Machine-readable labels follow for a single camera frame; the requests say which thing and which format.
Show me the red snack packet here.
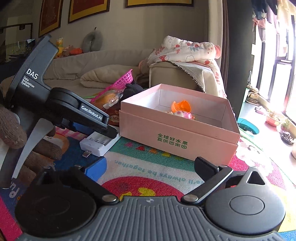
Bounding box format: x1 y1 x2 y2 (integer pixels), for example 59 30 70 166
106 108 119 126

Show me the red framed wall picture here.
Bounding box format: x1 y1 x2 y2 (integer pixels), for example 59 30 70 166
68 0 110 23

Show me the floral baby blanket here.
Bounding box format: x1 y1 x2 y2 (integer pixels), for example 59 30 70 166
139 36 227 98

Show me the teal plastic basin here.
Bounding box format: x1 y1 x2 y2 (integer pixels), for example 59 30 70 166
237 118 259 135

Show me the orange toy egg shell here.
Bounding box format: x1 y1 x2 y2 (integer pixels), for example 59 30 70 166
171 100 191 113

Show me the packaged bread bag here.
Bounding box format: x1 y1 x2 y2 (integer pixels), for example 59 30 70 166
91 89 124 110

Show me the grey neck pillow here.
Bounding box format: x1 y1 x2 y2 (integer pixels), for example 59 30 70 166
82 28 103 53

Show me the yellow plush toy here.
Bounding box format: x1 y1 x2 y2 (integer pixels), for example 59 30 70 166
55 38 64 58

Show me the beige sofa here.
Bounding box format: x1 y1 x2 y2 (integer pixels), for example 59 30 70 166
0 48 223 103

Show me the pink plastic basket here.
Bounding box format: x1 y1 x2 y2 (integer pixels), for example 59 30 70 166
90 69 133 103

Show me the pink cardboard box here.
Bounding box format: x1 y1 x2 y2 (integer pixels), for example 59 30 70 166
119 84 240 166

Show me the brown gloved left hand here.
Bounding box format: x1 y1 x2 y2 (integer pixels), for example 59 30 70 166
1 105 62 189

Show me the white battery charger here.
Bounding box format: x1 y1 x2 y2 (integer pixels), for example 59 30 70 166
80 132 121 158

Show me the colourful play mat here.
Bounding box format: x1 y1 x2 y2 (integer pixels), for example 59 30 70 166
1 129 295 240

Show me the cream folded blanket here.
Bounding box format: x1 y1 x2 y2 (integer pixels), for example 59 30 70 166
80 65 140 89

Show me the black plush toy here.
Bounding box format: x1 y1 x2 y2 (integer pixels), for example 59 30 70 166
121 84 144 100

